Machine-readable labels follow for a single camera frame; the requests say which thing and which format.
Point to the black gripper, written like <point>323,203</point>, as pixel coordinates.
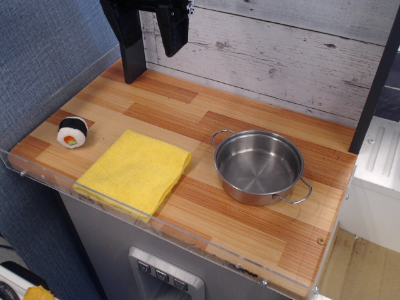
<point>172,18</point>

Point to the metal pot with handles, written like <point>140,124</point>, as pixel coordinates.
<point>259,168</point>

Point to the yellow cloth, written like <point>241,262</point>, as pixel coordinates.
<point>134,175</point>

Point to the white appliance top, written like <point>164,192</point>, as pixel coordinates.
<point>370,209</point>

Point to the plush sushi roll toy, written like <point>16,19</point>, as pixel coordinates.
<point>72,132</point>

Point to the grey cabinet with dispenser panel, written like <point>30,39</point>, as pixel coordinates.
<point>186,251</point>

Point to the yellow black object corner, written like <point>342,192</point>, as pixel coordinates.
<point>32,293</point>

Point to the left dark frame post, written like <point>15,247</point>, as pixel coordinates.
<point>133,60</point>

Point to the dark frame post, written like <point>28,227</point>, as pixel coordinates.
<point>382,73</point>
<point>133,60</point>

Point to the clear acrylic guard rail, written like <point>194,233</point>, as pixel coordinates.
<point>187,114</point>

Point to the right dark frame post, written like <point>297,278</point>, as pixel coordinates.
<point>382,73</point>

